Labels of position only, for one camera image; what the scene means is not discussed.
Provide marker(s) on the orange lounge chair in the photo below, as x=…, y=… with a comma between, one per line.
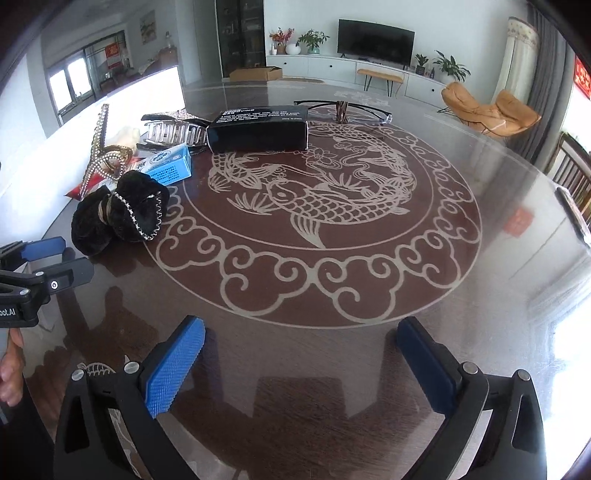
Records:
x=504, y=118

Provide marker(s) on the black television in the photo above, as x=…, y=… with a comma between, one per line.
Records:
x=375, y=41

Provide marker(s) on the wooden dining chair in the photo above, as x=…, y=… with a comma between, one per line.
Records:
x=569, y=167

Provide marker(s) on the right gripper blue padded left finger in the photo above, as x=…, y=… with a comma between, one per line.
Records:
x=87, y=445

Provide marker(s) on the black rectangular box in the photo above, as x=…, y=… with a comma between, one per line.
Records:
x=259, y=129

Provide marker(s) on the person's left hand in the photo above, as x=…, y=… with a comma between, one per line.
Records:
x=12, y=365

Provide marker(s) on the rhinestone hair clip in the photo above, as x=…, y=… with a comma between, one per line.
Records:
x=108, y=161

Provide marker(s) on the leafy plant on cabinet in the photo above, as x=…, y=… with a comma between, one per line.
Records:
x=451, y=67

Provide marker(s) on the silver hair claw clip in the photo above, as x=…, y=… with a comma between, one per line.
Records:
x=164, y=131

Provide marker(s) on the red flower vase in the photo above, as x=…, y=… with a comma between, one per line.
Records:
x=280, y=39

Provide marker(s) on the black velvet scrunchie bundle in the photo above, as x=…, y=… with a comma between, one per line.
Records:
x=132, y=212

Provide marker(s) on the black frame eyeglasses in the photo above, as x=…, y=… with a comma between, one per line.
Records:
x=345, y=112

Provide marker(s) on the wooden bench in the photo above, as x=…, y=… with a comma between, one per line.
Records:
x=393, y=82

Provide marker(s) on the dark display cabinet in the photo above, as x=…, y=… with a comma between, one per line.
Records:
x=240, y=34

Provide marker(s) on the white tv cabinet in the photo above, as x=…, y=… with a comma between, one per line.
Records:
x=342, y=71

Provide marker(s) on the green potted plant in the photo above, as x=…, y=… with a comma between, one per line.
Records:
x=313, y=40

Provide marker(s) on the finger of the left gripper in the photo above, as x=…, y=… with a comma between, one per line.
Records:
x=66, y=275
x=16, y=254

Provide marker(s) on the cardboard box on floor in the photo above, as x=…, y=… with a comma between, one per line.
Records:
x=256, y=74

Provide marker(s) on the blue white medicine box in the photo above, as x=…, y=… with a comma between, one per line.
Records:
x=168, y=166

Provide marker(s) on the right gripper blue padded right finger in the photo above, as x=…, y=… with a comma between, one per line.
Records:
x=513, y=445

